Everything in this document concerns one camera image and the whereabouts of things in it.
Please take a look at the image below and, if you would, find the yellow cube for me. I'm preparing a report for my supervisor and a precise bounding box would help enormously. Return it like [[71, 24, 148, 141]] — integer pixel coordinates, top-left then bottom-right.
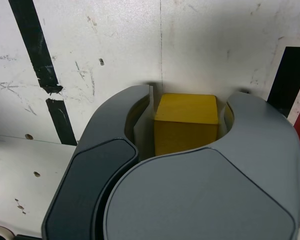
[[153, 93, 220, 156]]

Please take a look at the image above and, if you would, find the black tape strip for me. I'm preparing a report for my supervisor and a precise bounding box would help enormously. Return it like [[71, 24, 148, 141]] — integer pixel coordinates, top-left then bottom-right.
[[8, 0, 78, 146]]

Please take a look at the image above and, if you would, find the black tape square outline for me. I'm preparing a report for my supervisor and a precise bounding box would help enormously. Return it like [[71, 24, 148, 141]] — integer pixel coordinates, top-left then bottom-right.
[[266, 46, 300, 119]]

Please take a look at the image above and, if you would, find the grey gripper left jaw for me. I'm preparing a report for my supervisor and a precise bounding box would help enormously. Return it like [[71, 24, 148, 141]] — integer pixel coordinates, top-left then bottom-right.
[[41, 84, 157, 240]]

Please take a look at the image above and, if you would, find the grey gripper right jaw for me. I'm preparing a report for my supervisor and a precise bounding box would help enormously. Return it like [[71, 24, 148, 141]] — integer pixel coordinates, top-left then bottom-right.
[[101, 93, 300, 240]]

